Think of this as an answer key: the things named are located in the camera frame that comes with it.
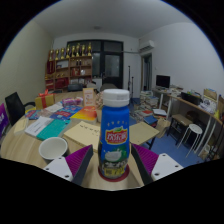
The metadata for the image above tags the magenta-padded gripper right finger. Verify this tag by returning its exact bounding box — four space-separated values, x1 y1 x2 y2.
130 143 184 186

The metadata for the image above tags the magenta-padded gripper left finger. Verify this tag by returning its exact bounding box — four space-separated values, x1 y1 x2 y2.
43 144 95 187

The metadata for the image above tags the blue drink bottle white cap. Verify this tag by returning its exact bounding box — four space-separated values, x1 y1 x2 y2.
98 88 131 181

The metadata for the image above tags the beige booklet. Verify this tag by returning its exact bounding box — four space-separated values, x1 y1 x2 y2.
63 120 102 153

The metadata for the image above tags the dark cup with white inside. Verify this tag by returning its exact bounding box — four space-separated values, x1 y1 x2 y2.
38 136 69 161

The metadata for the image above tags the flat round red coaster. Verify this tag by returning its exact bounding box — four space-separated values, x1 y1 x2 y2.
97 163 131 183

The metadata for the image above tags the teal book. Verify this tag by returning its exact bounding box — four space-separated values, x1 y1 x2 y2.
35 118 72 142

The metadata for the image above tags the orange book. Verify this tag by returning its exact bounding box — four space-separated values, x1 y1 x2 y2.
70 105 98 123

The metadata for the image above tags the blue brochure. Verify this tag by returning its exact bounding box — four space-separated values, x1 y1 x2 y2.
49 105 83 121

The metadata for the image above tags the white paper sheet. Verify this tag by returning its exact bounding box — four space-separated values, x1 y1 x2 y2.
24 115 54 137

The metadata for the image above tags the white round stool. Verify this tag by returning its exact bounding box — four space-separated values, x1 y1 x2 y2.
176 123 204 158

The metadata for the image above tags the pink packet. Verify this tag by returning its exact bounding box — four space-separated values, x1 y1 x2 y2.
61 97 84 108

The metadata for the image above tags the small standing kraft box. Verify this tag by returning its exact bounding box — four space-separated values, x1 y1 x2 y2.
82 87 98 108

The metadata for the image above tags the large kraft notebook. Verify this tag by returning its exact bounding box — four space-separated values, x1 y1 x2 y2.
13 117 29 135

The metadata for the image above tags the yellow gift box red ribbon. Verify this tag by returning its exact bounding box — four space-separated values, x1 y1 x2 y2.
34 89 56 110

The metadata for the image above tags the cluttered side desk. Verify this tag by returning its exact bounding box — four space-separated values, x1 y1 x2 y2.
151 86 224 158

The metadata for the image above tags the black tripod stand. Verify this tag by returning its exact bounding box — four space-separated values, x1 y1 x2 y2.
127 65 135 98

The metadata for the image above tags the black computer monitor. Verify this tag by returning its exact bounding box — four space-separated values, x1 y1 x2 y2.
155 74 171 89

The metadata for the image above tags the black office chair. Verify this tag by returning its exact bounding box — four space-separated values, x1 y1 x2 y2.
4 91 36 127

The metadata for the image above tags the wooden shelf unit with trophies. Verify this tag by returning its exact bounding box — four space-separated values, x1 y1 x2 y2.
44 42 94 93

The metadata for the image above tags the dark glass door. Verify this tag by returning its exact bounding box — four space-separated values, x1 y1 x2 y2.
66 39 124 90

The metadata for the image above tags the white air conditioner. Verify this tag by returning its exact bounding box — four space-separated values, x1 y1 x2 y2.
138 39 156 54

